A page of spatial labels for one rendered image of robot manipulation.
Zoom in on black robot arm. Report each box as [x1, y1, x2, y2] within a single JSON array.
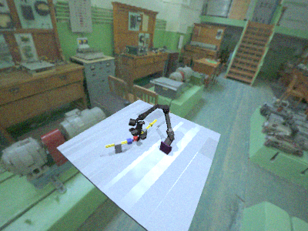
[[129, 104, 175, 146]]

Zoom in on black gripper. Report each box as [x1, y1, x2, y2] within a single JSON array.
[[129, 127, 146, 142]]

